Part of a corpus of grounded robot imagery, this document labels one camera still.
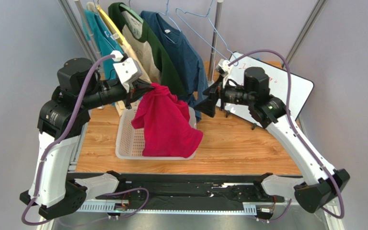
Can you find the light blue wire hanger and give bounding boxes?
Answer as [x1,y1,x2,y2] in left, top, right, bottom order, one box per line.
[174,0,234,61]

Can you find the teal t-shirt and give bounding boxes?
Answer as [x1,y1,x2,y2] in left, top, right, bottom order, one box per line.
[84,10,124,80]

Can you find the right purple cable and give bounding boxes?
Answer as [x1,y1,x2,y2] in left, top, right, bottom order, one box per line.
[229,49,345,221]

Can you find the green and cream t-shirt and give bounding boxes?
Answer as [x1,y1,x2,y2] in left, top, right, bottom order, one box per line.
[108,2,186,96]

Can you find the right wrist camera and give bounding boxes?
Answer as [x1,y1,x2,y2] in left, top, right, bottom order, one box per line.
[215,59,233,77]

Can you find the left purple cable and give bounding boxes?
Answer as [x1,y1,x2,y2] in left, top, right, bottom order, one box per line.
[21,53,150,226]

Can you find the whiteboard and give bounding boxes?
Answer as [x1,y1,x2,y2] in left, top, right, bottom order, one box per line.
[224,57,314,124]

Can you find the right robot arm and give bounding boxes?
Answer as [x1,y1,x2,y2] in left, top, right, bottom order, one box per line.
[195,67,350,213]

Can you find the yellow hanger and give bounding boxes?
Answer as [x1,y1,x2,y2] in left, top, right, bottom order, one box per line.
[96,4,125,45]

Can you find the white plastic basket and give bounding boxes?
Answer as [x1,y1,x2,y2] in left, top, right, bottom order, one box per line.
[115,106,196,161]

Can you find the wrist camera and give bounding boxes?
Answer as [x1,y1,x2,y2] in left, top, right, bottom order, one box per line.
[215,59,233,77]
[111,50,142,84]

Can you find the purple cable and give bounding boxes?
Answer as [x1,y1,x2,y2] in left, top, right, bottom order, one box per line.
[229,49,345,221]
[21,53,150,226]

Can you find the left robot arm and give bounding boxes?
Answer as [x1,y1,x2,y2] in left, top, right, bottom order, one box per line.
[20,55,153,222]

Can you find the dark blue t-shirt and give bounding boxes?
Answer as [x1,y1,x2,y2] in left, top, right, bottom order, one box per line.
[140,11,208,108]

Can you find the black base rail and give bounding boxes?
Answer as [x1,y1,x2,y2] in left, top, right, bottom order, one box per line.
[67,172,303,211]

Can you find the red t-shirt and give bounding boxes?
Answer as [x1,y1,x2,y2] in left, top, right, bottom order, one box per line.
[131,83,203,158]

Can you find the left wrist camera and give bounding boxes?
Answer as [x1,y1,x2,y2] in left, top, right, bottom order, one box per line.
[111,50,142,84]

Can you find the clothes rack pole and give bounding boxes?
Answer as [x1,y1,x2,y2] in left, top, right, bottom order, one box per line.
[207,0,224,86]

